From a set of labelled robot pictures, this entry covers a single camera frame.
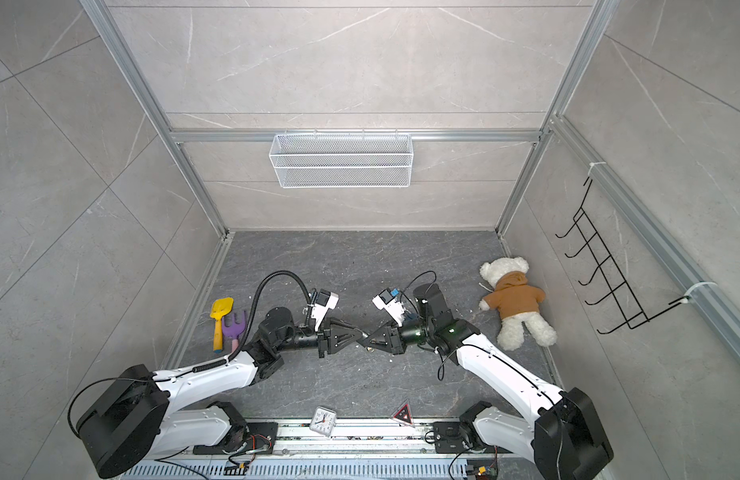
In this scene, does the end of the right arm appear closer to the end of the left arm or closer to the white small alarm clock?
the end of the left arm

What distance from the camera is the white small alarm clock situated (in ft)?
2.45

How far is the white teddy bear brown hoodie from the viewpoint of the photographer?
906 mm

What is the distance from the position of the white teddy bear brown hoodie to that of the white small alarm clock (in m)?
0.56
